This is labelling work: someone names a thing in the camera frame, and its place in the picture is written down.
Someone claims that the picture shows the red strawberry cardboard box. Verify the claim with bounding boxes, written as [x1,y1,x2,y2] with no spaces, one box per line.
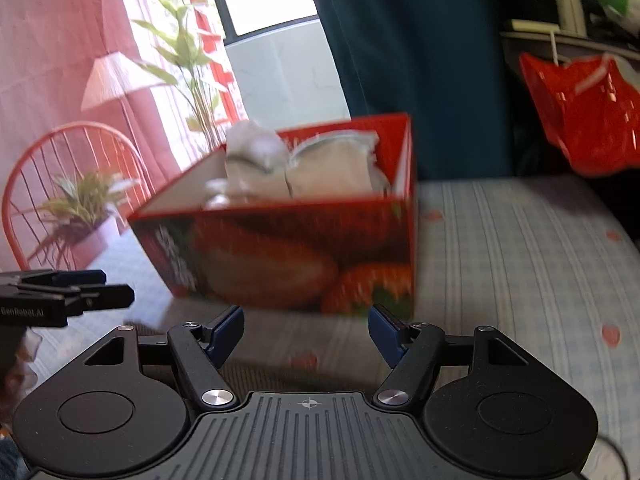
[128,114,416,319]

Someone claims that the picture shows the white mesh zipper pouch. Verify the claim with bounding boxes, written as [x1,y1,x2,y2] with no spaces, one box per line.
[204,120,390,209]

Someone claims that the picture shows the person left hand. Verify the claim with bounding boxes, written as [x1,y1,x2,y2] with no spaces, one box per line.
[0,326,42,425]

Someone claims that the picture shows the checkered strawberry tablecloth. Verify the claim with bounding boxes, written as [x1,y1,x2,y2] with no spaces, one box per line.
[19,176,640,480]

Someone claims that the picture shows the pink printed backdrop cloth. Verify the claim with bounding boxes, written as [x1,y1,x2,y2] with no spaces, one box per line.
[1,0,246,270]

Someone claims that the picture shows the red plastic bag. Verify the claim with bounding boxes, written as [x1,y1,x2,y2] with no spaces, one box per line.
[520,53,639,177]

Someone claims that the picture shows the dark shelf table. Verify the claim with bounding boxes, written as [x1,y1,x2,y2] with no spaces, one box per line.
[500,20,639,70]

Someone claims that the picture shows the dark teal curtain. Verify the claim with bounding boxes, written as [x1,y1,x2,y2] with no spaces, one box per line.
[314,0,510,179]

